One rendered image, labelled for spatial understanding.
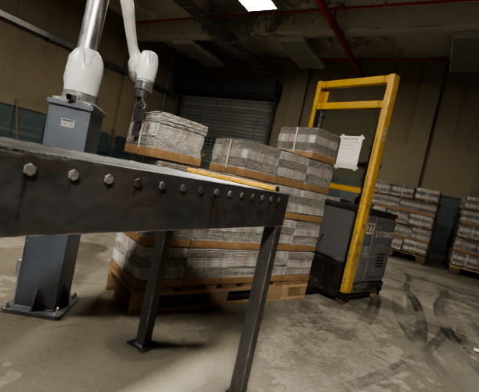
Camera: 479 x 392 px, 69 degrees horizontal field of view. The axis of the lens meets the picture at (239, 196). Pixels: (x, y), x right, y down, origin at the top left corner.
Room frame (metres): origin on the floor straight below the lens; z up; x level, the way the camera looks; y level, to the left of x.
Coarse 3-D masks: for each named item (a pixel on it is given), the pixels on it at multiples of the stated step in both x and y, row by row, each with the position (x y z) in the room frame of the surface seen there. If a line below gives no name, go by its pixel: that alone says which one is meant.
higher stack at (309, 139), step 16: (288, 128) 2.74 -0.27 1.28; (304, 128) 2.61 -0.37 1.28; (288, 144) 2.71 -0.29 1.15; (304, 144) 2.59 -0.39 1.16; (320, 144) 2.57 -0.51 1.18; (336, 144) 2.69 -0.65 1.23; (320, 176) 2.61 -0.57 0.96; (304, 192) 2.53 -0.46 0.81; (304, 208) 2.54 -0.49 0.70; (320, 208) 2.67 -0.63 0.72; (304, 224) 2.58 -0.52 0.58; (304, 240) 2.60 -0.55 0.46; (288, 256) 2.53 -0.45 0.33; (304, 256) 2.62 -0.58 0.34; (288, 272) 2.53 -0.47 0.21; (304, 272) 2.65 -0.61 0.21; (288, 288) 2.56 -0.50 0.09; (304, 288) 2.68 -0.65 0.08
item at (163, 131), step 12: (156, 120) 1.76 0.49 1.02; (168, 120) 1.75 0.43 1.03; (180, 120) 1.79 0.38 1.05; (144, 132) 1.84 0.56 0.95; (156, 132) 1.73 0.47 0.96; (168, 132) 1.77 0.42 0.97; (180, 132) 1.81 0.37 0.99; (192, 132) 1.85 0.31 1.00; (204, 132) 1.89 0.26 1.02; (144, 144) 1.81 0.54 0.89; (156, 144) 1.73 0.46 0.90; (168, 144) 1.77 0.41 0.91; (180, 144) 1.82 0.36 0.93; (192, 144) 1.86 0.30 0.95
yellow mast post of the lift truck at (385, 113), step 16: (384, 96) 2.75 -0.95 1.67; (384, 112) 2.73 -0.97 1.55; (384, 128) 2.73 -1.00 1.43; (384, 144) 2.76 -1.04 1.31; (368, 160) 2.78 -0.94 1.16; (368, 176) 2.74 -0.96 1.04; (368, 192) 2.72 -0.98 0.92; (368, 208) 2.75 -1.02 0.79; (352, 240) 2.74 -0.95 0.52; (352, 256) 2.72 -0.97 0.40; (352, 272) 2.74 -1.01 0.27
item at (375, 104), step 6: (336, 102) 3.11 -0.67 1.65; (342, 102) 3.06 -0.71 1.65; (348, 102) 3.01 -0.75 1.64; (354, 102) 2.97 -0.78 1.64; (360, 102) 2.92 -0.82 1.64; (366, 102) 2.88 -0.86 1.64; (372, 102) 2.83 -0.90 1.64; (378, 102) 2.80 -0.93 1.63; (318, 108) 3.25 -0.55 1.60; (324, 108) 3.19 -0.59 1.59; (330, 108) 3.14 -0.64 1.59; (336, 108) 3.10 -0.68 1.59; (342, 108) 3.05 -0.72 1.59; (348, 108) 3.00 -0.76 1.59; (354, 108) 2.97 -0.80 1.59; (360, 108) 2.92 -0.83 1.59; (366, 108) 2.89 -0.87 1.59; (372, 108) 2.85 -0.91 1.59; (378, 108) 2.81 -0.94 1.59
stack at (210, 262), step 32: (160, 160) 1.78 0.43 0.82; (288, 192) 2.43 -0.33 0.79; (288, 224) 2.46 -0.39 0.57; (128, 256) 1.88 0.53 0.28; (192, 256) 1.97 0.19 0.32; (224, 256) 2.12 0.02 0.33; (256, 256) 2.30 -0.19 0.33; (128, 288) 1.81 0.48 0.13; (192, 288) 2.00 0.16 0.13; (224, 288) 2.16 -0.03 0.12
